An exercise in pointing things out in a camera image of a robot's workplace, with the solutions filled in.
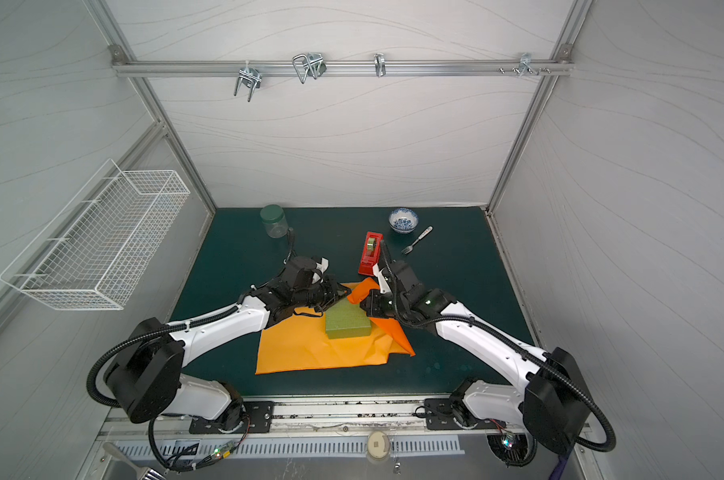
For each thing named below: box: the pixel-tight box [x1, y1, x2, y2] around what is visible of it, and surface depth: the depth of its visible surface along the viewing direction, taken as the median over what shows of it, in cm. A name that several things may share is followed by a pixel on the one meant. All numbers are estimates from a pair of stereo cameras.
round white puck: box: [367, 431, 391, 459], surface depth 62 cm
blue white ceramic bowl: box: [388, 207, 419, 234], surface depth 117 cm
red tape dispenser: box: [358, 231, 384, 277], surface depth 103 cm
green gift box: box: [325, 298, 372, 339], surface depth 84 cm
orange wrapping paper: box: [255, 277, 416, 375], surface depth 85 cm
